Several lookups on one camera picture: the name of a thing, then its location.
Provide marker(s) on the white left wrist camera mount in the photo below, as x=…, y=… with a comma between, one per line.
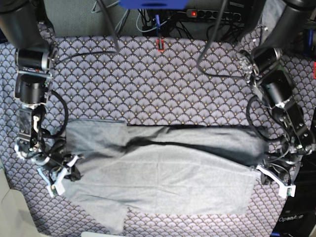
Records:
x=286, y=188

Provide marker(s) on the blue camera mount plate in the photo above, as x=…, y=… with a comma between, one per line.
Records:
x=153, y=4

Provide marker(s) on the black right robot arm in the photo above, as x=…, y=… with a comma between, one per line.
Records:
x=33, y=59

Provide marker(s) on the white plastic bin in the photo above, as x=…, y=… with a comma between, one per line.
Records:
x=15, y=218

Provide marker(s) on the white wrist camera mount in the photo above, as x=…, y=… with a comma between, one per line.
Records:
x=57, y=188
x=286, y=188

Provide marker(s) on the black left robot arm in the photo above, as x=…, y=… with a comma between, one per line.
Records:
x=281, y=21

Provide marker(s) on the red table clamp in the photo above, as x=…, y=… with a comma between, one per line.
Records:
x=160, y=44

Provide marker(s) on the black OpenArm box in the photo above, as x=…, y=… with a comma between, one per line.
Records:
x=298, y=217

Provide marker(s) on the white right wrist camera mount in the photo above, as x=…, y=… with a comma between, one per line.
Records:
x=57, y=188

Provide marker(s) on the light grey T-shirt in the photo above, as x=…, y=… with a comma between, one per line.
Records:
x=161, y=169

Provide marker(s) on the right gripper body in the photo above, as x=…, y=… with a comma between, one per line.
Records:
x=51, y=163

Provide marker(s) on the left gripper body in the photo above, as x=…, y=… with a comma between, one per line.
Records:
x=286, y=168

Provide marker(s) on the white power strip red switch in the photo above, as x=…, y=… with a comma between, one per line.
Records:
x=212, y=14

